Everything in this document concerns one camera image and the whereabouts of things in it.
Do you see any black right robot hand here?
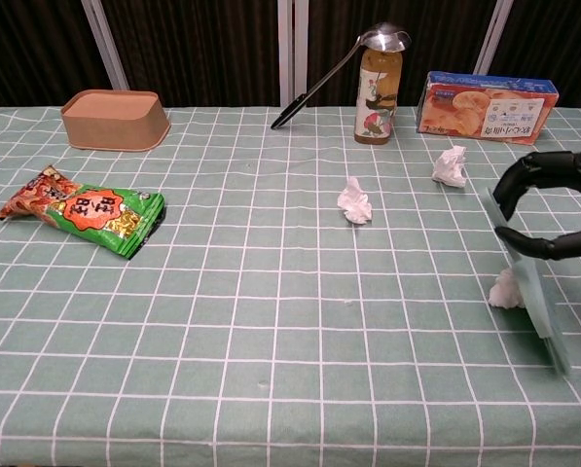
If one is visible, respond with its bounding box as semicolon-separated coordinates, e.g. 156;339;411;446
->
492;143;581;262

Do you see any white tissue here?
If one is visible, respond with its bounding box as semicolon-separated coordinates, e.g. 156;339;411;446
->
337;175;374;226
431;144;468;189
488;268;525;309

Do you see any green plastic hand brush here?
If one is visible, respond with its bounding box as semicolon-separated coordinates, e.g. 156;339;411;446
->
483;186;574;376

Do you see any orange blue biscuit box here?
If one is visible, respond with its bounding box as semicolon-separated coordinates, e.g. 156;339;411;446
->
415;71;561;147

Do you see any yellow tea bottle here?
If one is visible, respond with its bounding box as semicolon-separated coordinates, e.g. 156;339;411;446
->
354;46;399;146

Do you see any green checkered tablecloth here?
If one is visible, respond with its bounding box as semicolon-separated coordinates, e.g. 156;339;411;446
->
0;104;581;467

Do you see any dark pleated curtain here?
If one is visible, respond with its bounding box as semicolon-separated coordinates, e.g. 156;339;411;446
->
0;0;581;109

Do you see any brown paper tub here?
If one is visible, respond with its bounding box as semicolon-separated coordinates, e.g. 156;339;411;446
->
59;89;172;153

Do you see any green orange snack bag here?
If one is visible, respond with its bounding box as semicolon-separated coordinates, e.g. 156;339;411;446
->
0;164;166;261

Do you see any white frame post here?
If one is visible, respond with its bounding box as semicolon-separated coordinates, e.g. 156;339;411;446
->
473;0;514;76
276;0;309;106
80;0;129;91

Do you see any metal ladle black handle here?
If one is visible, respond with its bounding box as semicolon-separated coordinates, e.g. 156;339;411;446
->
270;21;412;130

